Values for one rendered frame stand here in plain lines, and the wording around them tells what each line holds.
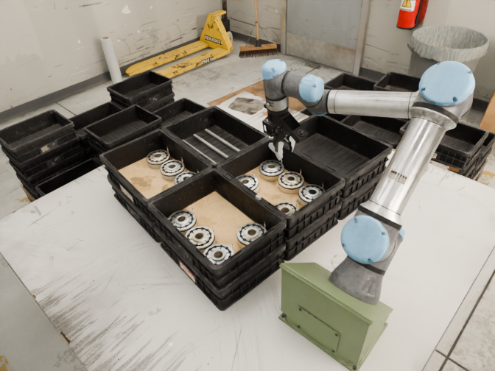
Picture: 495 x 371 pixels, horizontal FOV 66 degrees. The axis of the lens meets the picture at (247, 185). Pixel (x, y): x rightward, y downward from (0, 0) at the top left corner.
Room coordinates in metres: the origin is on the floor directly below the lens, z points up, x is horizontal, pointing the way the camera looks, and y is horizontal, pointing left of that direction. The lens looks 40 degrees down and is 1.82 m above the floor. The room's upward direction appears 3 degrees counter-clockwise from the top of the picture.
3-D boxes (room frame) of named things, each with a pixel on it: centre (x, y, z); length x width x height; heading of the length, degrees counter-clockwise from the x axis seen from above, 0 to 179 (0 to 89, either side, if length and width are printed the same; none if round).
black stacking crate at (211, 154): (1.43, 0.13, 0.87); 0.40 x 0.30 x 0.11; 39
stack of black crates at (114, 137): (2.15, 0.77, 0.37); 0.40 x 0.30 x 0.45; 135
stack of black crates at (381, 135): (2.14, -0.86, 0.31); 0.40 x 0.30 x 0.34; 45
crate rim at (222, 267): (0.93, 0.11, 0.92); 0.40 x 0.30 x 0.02; 39
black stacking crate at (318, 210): (1.12, -0.12, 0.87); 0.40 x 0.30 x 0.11; 39
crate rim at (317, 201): (1.12, -0.12, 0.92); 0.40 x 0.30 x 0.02; 39
